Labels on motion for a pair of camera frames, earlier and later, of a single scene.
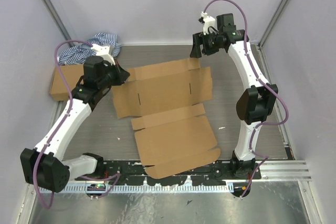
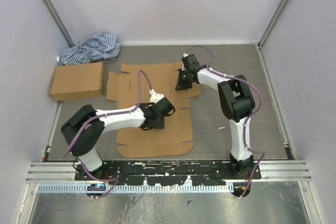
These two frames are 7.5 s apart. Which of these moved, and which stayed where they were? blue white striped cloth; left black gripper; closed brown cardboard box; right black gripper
Moved: left black gripper; right black gripper
Stayed: closed brown cardboard box; blue white striped cloth
